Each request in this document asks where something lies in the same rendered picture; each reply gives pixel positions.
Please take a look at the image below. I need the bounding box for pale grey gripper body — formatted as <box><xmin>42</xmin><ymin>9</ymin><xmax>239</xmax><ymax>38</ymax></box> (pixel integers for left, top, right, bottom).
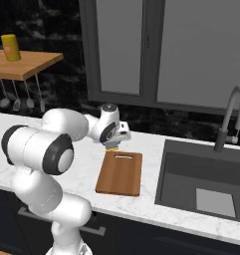
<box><xmin>103</xmin><ymin>138</ymin><xmax>123</xmax><ymax>149</ymax></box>

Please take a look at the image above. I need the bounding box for brown wooden cutting board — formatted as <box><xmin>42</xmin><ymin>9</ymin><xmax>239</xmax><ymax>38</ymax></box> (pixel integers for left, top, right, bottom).
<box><xmin>95</xmin><ymin>150</ymin><xmax>143</xmax><ymax>198</ymax></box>

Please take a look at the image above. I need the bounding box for grey hanging spatula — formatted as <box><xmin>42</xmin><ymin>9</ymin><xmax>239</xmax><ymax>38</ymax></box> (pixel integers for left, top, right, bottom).
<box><xmin>34</xmin><ymin>74</ymin><xmax>47</xmax><ymax>114</ymax></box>

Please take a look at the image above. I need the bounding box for dark grey sink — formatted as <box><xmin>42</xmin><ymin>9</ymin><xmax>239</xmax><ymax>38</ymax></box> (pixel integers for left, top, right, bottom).
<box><xmin>153</xmin><ymin>137</ymin><xmax>240</xmax><ymax>224</ymax></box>

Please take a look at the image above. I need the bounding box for grey hanging slotted spoon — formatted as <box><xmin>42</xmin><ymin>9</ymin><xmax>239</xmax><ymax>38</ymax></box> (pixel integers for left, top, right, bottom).
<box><xmin>11</xmin><ymin>79</ymin><xmax>23</xmax><ymax>113</ymax></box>

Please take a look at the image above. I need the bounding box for dark cupboard door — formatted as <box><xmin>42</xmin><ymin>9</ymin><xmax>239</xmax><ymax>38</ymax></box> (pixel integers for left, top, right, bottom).
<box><xmin>115</xmin><ymin>214</ymin><xmax>240</xmax><ymax>255</ymax></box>

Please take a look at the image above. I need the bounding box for grey framed window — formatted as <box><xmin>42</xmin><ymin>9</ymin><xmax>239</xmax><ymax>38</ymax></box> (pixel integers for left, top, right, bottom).
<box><xmin>78</xmin><ymin>0</ymin><xmax>240</xmax><ymax>117</ymax></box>

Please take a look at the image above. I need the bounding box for grey hanging ladle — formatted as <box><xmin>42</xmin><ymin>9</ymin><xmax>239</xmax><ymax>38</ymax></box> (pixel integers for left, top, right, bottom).
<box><xmin>0</xmin><ymin>79</ymin><xmax>12</xmax><ymax>111</ymax></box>

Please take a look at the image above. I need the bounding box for grey curved tap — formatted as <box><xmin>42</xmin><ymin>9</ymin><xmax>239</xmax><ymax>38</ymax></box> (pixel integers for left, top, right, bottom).
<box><xmin>213</xmin><ymin>84</ymin><xmax>240</xmax><ymax>153</ymax></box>

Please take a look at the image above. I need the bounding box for dark drawer front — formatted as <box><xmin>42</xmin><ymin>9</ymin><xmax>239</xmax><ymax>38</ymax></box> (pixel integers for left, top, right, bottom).
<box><xmin>0</xmin><ymin>186</ymin><xmax>119</xmax><ymax>255</ymax></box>

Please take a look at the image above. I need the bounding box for yellow jar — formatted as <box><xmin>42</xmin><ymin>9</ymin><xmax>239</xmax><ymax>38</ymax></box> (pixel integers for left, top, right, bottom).
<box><xmin>0</xmin><ymin>33</ymin><xmax>23</xmax><ymax>63</ymax></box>

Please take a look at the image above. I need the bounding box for grey drawer handle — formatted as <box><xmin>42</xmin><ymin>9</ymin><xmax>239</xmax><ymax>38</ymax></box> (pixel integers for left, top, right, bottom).
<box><xmin>17</xmin><ymin>206</ymin><xmax>107</xmax><ymax>237</ymax></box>

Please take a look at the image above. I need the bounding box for wooden wall shelf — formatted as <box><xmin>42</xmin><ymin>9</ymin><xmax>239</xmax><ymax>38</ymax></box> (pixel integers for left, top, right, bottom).
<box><xmin>0</xmin><ymin>49</ymin><xmax>65</xmax><ymax>82</ymax></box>

